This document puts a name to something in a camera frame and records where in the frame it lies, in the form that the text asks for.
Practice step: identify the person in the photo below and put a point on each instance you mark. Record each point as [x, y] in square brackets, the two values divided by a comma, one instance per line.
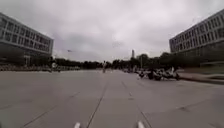
[104, 66]

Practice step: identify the tall distant tower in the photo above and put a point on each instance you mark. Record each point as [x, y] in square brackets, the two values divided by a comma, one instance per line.
[133, 54]

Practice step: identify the grey paved plaza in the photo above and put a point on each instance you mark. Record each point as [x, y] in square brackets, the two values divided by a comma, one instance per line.
[110, 96]

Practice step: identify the row of trees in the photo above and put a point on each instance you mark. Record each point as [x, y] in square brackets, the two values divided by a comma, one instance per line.
[150, 61]

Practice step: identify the row of parked scooters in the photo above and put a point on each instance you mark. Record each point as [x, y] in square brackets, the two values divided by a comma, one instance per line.
[156, 74]

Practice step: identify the robot's own part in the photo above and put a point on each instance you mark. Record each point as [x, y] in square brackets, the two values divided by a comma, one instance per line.
[141, 125]
[77, 125]

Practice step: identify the row of parked bicycles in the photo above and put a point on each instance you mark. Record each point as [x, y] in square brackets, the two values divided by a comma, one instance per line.
[23, 68]

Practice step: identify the grey office building with windows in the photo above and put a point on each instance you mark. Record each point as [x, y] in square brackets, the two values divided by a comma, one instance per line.
[200, 40]

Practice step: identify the grey glass-fronted building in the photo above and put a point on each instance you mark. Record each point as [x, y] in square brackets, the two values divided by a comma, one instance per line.
[20, 41]

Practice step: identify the low kerb wall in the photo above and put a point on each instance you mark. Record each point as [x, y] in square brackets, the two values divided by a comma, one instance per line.
[203, 77]

